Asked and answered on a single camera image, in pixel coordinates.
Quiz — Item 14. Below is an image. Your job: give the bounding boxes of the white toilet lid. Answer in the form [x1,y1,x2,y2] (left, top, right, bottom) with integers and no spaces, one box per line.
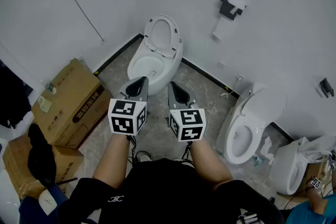
[151,19,173,50]

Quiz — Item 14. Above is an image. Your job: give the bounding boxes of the person's black clothing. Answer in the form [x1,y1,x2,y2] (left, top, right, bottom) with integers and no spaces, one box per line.
[57,158,286,224]

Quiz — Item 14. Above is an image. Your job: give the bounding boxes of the black cloth bag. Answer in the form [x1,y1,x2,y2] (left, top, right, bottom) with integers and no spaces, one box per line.
[27,123,57,189]

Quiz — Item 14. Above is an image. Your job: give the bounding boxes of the white toilet bowl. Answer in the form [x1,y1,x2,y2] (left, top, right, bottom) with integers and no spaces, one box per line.
[127,34,184,97]

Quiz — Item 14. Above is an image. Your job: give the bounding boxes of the crumpled white paper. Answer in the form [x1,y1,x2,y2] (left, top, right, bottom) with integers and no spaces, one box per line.
[258,136,276,161]

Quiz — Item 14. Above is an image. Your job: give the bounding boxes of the white toilet seat ring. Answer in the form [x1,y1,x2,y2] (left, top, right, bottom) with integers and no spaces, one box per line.
[143,14,182,60]

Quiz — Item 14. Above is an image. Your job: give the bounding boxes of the large printed cardboard box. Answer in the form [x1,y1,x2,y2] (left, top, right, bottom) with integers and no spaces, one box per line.
[31,58,113,150]

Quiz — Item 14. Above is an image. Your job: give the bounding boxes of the white cap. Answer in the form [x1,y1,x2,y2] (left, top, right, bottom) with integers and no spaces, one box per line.
[38,189,58,216]

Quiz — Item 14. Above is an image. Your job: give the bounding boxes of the black toilet paper holder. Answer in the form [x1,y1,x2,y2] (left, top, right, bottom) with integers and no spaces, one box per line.
[219,0,247,21]

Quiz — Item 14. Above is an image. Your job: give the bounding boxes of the person's right forearm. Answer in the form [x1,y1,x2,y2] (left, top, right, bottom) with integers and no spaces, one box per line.
[190,140,234,191]

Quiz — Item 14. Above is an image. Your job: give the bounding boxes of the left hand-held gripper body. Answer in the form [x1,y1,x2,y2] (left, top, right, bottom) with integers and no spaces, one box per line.
[107,93,149,136]

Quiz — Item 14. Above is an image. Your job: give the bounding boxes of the small black wall bracket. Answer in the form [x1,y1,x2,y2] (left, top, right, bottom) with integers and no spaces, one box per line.
[319,77,335,99]

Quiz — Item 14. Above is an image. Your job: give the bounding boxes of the small floor bottle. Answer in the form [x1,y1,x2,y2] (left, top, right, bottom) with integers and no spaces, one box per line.
[251,155,264,167]

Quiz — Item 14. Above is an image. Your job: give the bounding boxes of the person's left forearm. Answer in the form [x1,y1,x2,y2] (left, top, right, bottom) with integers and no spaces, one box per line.
[93,134,131,189]

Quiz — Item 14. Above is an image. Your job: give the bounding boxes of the plastic wrapped white toilet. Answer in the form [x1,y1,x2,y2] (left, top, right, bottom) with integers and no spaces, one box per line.
[269,135,336,196]

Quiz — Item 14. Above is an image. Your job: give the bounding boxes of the hanging white paper sheet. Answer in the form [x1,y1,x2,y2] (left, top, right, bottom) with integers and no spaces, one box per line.
[212,17,229,41]

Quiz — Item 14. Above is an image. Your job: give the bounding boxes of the plain cardboard box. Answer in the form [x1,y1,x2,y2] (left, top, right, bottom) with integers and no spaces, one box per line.
[2,133,85,200]

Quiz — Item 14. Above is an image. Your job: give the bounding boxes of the brown cardboard carton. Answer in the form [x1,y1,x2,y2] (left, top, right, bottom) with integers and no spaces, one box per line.
[301,161,334,192]

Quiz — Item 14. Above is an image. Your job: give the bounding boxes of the blue chair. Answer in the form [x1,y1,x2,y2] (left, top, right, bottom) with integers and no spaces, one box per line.
[18,177,79,224]

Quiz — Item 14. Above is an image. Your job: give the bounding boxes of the white ceramic fixture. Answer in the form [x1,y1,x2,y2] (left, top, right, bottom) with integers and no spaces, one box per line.
[0,169,20,224]

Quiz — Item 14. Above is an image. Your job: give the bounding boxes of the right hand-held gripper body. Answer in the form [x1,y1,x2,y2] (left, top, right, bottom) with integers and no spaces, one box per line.
[167,100,206,143]

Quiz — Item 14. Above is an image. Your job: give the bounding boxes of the white floor cable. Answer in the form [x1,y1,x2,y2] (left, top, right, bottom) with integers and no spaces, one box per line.
[202,89,237,111]

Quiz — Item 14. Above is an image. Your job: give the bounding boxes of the small pale green box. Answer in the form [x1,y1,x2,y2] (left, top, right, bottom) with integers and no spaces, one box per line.
[38,95,53,114]

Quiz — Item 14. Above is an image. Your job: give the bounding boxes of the dark hanging garment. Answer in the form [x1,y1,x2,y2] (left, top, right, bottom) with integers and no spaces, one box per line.
[0,60,34,129]

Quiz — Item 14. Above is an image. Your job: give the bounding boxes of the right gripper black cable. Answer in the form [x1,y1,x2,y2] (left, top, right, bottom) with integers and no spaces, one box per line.
[182,141,195,166]

